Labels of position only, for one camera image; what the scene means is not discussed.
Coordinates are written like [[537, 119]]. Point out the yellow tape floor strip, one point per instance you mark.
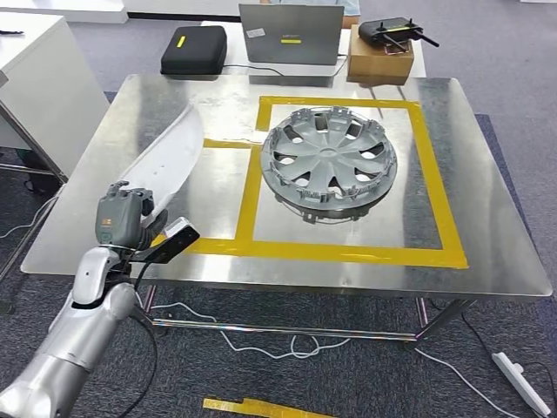
[[244, 407]]

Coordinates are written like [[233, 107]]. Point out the grey plastic wheel hubcap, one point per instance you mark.
[[330, 153]]

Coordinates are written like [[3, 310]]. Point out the stainless steel workbench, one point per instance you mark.
[[478, 202]]

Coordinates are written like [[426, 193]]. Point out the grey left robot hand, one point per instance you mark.
[[117, 219]]

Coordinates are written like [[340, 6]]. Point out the white plastic car part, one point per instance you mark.
[[170, 156]]

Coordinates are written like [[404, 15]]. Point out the black zip case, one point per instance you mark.
[[193, 49]]

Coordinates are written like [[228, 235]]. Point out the brown cardboard box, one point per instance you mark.
[[378, 66]]

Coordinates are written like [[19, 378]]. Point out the black remote controller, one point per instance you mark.
[[378, 32]]

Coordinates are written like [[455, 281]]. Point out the white power strip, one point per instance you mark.
[[522, 383]]

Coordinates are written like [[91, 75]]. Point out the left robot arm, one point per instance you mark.
[[87, 323]]

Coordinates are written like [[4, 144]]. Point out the grey laptop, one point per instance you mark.
[[291, 34]]

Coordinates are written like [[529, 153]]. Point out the white desk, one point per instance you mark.
[[43, 86]]

